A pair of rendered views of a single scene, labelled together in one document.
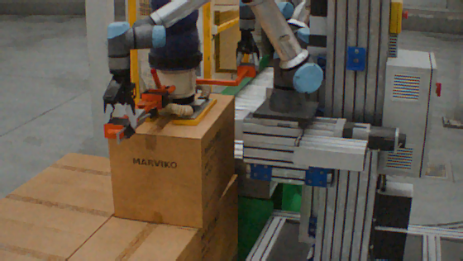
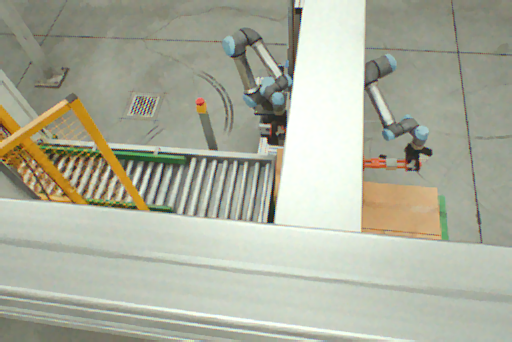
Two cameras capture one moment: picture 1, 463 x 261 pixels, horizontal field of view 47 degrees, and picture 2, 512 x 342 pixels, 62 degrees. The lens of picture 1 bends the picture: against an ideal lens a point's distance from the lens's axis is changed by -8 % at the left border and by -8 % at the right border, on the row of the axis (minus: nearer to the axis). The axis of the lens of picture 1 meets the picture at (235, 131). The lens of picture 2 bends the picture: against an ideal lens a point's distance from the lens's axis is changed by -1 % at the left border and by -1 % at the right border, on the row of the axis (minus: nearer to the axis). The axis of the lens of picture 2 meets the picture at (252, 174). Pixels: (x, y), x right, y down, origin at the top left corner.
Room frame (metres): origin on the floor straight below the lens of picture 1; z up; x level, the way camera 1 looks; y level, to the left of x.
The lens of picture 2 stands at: (2.84, 1.79, 3.51)
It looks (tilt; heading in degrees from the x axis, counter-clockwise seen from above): 58 degrees down; 270
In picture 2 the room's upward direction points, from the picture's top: 9 degrees counter-clockwise
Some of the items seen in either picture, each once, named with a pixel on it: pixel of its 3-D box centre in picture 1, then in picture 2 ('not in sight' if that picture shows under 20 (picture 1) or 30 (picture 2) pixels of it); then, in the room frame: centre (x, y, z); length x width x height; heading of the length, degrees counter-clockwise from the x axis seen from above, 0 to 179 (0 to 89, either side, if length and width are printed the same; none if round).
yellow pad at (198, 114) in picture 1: (196, 106); not in sight; (2.37, 0.17, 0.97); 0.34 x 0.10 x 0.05; 167
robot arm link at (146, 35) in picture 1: (147, 36); (407, 125); (1.86, 0.29, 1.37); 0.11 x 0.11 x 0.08; 17
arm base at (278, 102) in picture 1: (288, 95); not in sight; (2.14, -0.20, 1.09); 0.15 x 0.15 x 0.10
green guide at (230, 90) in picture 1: (238, 79); (75, 204); (4.27, -0.02, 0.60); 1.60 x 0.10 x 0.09; 163
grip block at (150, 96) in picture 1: (155, 98); not in sight; (2.14, 0.31, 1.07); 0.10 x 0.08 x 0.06; 77
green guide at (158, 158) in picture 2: not in sight; (97, 149); (4.12, -0.54, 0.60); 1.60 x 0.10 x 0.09; 163
